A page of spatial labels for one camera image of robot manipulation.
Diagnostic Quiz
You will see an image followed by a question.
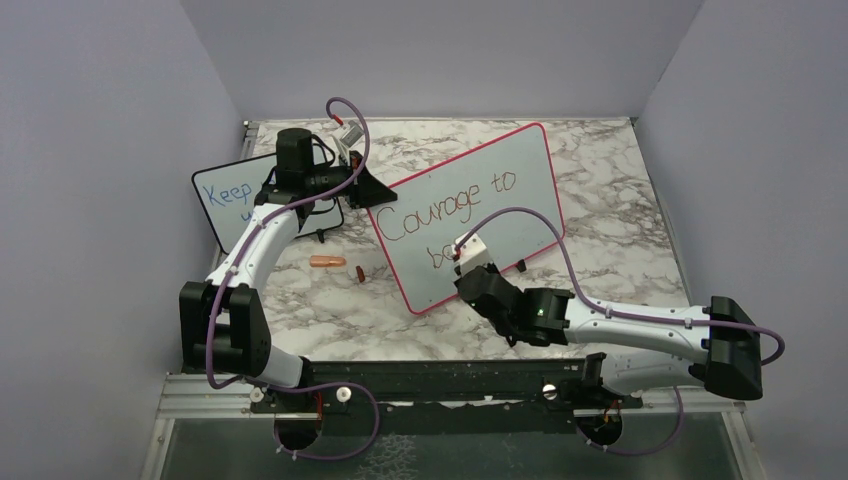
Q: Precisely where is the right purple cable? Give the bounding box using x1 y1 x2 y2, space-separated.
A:
453 206 787 458

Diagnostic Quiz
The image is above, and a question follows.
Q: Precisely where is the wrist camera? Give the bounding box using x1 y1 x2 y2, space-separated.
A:
332 123 364 156
453 233 494 277

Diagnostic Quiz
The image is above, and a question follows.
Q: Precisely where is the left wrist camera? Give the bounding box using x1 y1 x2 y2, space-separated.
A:
332 123 364 156

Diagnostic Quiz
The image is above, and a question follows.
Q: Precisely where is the black framed written whiteboard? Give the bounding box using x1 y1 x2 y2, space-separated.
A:
191 154 345 253

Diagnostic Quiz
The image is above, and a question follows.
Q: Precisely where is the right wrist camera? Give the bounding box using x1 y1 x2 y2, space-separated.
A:
453 233 494 277

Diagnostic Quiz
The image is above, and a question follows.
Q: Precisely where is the aluminium frame rail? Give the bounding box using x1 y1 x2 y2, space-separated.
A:
140 374 273 479

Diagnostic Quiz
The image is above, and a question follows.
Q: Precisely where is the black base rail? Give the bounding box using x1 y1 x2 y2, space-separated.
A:
250 354 647 436

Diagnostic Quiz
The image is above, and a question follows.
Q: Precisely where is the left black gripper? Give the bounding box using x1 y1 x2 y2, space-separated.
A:
306 150 398 209

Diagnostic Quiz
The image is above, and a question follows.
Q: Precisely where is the red framed whiteboard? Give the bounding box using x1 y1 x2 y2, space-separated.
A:
368 122 565 314

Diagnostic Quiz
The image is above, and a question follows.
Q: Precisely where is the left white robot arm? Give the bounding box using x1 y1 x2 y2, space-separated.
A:
179 121 398 411

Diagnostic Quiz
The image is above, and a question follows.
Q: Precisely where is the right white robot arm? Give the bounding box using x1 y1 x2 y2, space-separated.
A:
454 264 763 407

